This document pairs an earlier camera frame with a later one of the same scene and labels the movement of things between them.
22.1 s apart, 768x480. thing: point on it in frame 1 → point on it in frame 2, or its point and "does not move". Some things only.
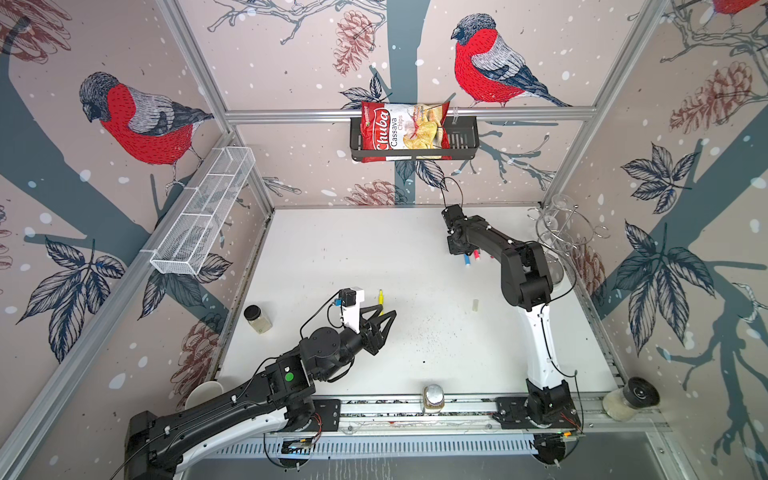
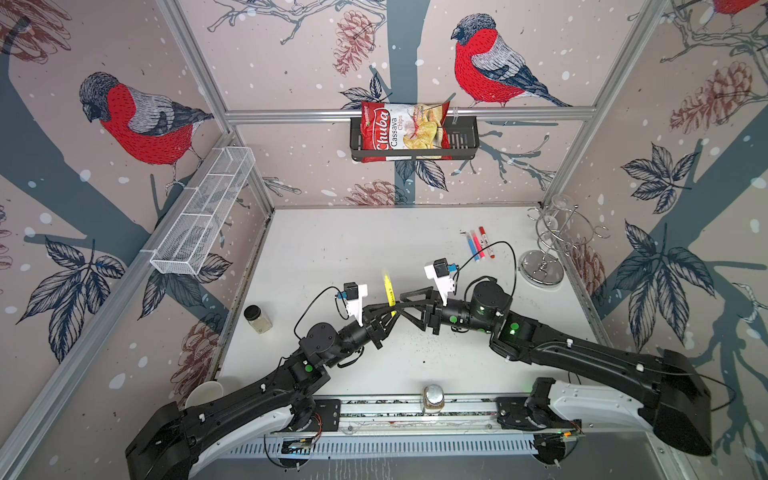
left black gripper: (373, 339) does not move
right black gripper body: (456, 248) → (459, 316)
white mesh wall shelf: (186, 244) does not move
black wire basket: (464, 145) does not move
